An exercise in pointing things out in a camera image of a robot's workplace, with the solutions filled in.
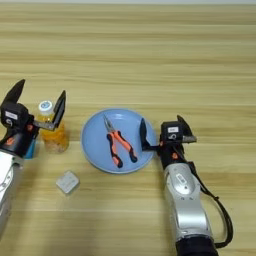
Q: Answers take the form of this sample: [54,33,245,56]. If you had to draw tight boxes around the orange juice bottle white cap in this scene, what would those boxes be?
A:
[35,100,70,154]

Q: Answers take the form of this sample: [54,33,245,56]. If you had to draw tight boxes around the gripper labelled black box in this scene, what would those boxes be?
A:
[0,101,30,129]
[160,121,185,143]

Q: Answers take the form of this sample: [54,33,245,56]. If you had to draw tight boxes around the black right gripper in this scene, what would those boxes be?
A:
[139,114,198,168]

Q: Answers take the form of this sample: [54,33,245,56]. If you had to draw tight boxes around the orange black needle-nose pliers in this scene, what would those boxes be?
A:
[103,114,138,169]

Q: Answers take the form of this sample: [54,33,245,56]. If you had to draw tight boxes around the right gripper labelled black box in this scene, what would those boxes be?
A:
[160,121,185,143]

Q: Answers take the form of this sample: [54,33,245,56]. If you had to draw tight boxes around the blue rectangular block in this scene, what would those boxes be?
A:
[24,138,37,160]

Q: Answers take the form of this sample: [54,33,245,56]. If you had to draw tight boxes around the round light blue plate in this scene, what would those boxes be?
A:
[80,108,158,175]

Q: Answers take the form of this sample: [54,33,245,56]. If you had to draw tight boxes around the left gripper labelled black box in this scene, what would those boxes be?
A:
[0,101,30,129]

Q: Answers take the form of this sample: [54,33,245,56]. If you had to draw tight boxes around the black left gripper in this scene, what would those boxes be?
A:
[0,78,67,158]

